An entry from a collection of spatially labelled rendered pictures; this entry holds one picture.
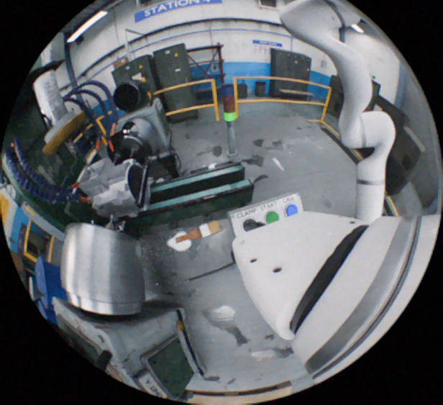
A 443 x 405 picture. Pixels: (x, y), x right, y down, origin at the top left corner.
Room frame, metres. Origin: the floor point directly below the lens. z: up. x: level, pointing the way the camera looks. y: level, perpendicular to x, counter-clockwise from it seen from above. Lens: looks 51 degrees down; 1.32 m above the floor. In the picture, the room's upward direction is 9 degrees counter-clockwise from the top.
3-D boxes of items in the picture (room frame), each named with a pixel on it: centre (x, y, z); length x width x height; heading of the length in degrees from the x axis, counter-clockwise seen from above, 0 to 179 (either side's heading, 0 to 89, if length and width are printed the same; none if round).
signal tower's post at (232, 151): (0.65, -0.10, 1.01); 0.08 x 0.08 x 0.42; 8
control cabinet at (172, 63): (3.57, 0.70, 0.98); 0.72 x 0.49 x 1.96; 91
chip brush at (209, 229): (0.17, 0.13, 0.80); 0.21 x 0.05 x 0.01; 104
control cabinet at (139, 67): (3.55, 1.70, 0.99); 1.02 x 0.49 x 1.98; 91
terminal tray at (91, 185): (0.28, 0.44, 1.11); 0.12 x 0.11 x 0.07; 98
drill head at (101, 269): (-0.07, 0.35, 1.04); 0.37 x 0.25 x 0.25; 8
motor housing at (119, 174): (0.28, 0.40, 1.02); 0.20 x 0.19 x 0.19; 98
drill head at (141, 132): (0.61, 0.44, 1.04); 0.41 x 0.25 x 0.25; 8
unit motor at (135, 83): (0.92, 0.45, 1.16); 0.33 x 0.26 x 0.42; 8
